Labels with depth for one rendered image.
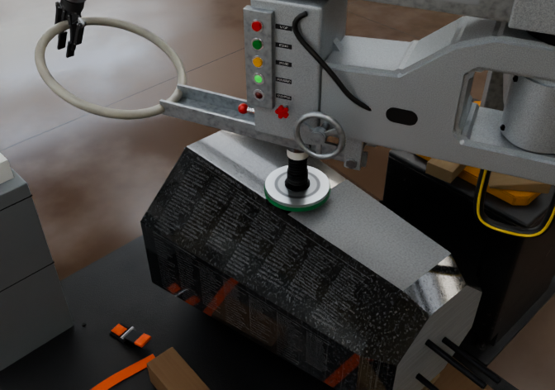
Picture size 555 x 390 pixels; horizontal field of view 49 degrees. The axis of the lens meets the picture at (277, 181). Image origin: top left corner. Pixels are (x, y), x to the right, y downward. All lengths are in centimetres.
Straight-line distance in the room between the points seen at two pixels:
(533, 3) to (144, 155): 272
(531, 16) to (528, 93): 21
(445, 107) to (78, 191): 241
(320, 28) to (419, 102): 31
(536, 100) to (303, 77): 58
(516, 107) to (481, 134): 13
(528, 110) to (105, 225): 229
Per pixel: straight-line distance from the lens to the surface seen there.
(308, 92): 168
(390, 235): 195
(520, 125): 162
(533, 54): 151
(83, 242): 323
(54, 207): 349
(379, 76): 160
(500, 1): 146
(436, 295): 185
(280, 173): 206
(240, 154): 225
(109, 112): 195
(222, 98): 202
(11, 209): 236
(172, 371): 247
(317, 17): 157
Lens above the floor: 214
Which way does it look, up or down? 38 degrees down
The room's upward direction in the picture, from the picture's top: straight up
